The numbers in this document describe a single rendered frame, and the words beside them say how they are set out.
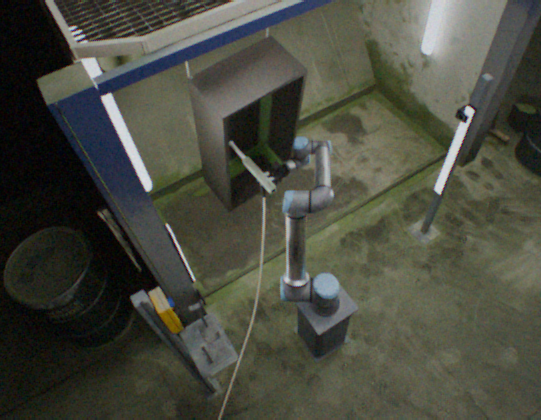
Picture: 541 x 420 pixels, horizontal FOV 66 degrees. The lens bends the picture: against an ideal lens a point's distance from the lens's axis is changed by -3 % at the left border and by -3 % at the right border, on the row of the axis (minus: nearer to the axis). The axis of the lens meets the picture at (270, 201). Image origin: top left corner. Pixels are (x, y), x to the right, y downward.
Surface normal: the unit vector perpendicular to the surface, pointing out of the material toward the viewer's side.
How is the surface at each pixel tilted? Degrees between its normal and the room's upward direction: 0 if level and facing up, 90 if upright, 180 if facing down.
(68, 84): 0
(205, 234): 0
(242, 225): 0
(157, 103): 57
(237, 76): 12
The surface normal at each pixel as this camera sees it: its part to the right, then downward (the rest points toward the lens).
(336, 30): 0.40, 0.25
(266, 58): 0.05, -0.44
